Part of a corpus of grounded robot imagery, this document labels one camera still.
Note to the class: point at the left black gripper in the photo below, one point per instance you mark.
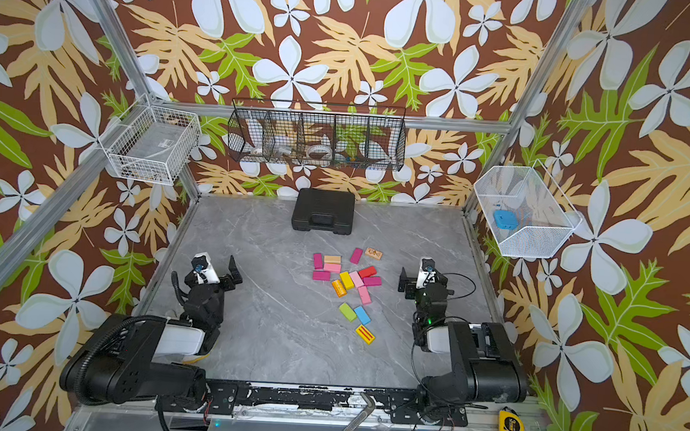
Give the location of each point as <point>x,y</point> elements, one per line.
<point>207,284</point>

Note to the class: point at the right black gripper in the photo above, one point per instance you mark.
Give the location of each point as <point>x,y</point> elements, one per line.
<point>423,288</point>

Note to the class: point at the magenta block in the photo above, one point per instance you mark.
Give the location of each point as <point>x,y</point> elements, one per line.
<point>318,261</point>
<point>372,281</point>
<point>356,255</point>
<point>321,276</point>

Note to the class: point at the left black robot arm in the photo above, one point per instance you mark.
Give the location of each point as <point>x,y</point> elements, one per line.
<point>119,363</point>

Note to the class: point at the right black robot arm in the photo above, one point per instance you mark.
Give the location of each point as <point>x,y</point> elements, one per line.
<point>483,364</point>

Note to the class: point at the monkey picture wood block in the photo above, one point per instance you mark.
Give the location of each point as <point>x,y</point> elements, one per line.
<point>374,253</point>

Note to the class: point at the pink block lower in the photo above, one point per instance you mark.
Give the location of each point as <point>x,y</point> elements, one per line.
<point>364,295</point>

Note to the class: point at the light pink block middle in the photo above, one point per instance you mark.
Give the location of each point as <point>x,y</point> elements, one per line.
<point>357,280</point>

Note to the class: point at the light pink block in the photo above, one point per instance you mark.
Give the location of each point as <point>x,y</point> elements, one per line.
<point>357,280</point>
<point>334,268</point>

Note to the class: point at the magenta block top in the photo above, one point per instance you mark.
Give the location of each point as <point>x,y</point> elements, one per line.
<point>356,255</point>

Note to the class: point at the blue block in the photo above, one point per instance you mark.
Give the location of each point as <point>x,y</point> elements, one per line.
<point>362,315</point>

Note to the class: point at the orange block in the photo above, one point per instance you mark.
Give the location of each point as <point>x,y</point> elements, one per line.
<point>339,288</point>

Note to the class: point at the green block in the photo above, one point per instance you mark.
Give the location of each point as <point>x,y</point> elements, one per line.
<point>348,312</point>

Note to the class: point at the yellow red striped block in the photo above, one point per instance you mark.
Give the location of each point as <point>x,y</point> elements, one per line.
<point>365,334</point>

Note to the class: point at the light pink block upper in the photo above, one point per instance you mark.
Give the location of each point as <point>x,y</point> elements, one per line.
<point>334,268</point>

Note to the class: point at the black plastic tool case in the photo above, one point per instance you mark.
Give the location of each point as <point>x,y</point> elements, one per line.
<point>323,210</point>

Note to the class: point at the blue object in basket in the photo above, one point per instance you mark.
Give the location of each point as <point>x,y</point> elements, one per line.
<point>505,219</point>

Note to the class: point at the white mesh basket right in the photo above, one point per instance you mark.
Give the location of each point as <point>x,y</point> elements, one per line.
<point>547,217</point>

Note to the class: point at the yellow tape measure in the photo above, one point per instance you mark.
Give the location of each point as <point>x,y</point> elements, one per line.
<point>509,420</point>

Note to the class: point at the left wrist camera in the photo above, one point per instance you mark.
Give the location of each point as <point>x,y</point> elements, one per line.
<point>204,272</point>

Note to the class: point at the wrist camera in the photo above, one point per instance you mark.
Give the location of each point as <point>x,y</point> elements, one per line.
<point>427,274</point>
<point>204,272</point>

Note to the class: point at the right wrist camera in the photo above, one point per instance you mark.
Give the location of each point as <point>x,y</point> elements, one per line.
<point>427,274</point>

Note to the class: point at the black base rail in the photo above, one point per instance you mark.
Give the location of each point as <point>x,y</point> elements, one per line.
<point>395,406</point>

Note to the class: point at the white wire basket left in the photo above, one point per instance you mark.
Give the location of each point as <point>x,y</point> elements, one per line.
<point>151,142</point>

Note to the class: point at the grey metal bracket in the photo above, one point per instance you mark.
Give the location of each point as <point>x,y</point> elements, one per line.
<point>366,412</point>

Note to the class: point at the black wire basket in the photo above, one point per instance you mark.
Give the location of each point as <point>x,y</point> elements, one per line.
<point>318,134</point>

